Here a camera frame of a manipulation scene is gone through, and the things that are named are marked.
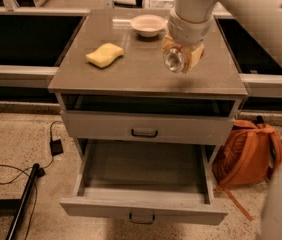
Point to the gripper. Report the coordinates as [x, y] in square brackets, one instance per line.
[187, 31]

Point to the red coke can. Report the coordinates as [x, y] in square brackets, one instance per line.
[175, 59]

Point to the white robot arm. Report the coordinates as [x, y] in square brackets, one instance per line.
[188, 23]

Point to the grey drawer cabinet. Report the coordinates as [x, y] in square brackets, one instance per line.
[138, 81]

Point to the open grey drawer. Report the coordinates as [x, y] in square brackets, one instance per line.
[171, 181]

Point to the white bowl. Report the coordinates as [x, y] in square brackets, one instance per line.
[148, 25]

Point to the yellow sponge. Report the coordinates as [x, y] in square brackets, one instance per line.
[104, 55]

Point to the orange backpack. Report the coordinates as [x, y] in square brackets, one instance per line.
[252, 153]

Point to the black power adapter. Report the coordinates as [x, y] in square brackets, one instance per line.
[56, 147]

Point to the black stand leg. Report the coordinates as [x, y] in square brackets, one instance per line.
[22, 203]

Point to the black drawer handle upper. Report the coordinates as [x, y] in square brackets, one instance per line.
[144, 133]

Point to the black drawer handle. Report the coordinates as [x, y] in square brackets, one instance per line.
[144, 133]
[142, 219]

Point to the black drawer handle lower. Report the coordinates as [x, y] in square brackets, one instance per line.
[142, 219]

